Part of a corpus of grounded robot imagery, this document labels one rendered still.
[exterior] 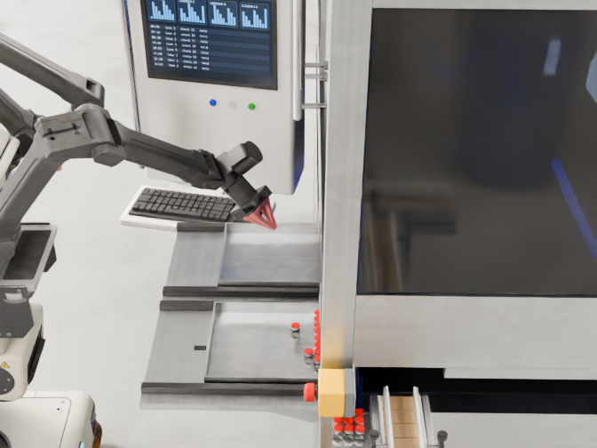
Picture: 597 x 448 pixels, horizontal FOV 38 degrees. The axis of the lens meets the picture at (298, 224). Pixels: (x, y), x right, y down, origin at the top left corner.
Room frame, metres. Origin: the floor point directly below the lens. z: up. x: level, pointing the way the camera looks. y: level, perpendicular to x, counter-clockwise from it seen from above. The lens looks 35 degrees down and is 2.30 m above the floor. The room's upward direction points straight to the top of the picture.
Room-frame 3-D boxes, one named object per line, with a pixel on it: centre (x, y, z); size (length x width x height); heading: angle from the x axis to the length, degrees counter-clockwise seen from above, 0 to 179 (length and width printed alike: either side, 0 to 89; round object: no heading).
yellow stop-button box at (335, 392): (1.25, -0.08, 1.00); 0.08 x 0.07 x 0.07; 90
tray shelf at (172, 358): (1.67, 0.11, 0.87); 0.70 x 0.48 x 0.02; 0
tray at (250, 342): (1.50, 0.04, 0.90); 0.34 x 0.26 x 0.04; 90
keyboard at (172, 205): (2.19, 0.31, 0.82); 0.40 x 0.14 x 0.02; 78
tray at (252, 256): (1.84, 0.04, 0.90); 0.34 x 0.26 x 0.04; 90
